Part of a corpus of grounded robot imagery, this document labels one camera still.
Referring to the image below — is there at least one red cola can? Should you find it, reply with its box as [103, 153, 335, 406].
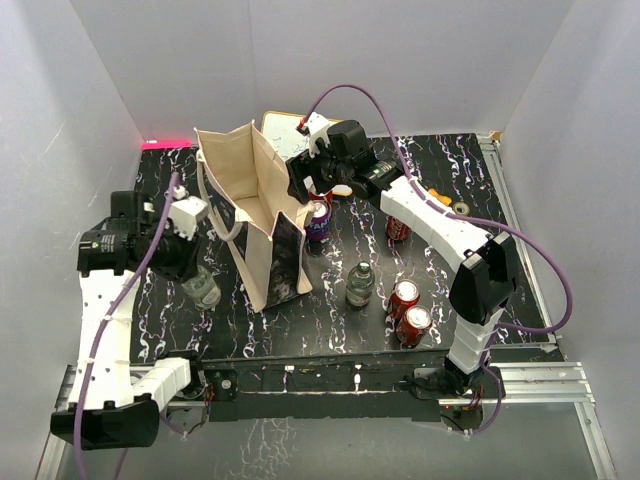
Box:
[387, 279, 420, 320]
[395, 305, 432, 348]
[385, 216, 411, 242]

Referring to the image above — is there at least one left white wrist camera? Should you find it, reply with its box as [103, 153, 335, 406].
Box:
[168, 196, 208, 241]

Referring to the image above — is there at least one red cola can rear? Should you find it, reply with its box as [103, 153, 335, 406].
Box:
[385, 216, 411, 242]

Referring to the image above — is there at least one purple Fanta can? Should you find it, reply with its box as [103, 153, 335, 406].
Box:
[305, 201, 331, 242]

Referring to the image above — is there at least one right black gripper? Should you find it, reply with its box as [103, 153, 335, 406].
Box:
[286, 137, 352, 205]

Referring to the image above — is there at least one red cola can front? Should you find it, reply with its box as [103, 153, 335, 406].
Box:
[395, 305, 432, 348]

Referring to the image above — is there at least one cream canvas tote bag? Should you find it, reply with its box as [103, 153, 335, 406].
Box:
[195, 122, 312, 312]

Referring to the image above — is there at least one clear glass bottle green cap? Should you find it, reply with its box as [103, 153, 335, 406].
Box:
[181, 265, 221, 310]

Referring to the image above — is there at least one aluminium frame rail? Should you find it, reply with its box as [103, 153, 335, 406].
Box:
[34, 130, 617, 480]

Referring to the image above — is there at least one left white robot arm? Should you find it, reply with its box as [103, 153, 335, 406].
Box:
[50, 191, 207, 450]

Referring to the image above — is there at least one yellow bone-shaped toy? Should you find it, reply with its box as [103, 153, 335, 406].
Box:
[428, 188, 452, 206]

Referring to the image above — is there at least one red cola can middle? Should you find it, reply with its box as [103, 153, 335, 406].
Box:
[387, 279, 420, 320]

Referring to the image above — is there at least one clear glass bottle on table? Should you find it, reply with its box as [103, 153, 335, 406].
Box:
[346, 261, 375, 307]

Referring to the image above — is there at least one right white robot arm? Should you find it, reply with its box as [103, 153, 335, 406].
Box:
[286, 113, 519, 397]

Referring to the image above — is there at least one small whiteboard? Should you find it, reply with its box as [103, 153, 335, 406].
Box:
[252, 111, 338, 160]

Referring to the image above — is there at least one yellow tape roll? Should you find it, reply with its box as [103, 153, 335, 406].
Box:
[451, 201, 470, 216]

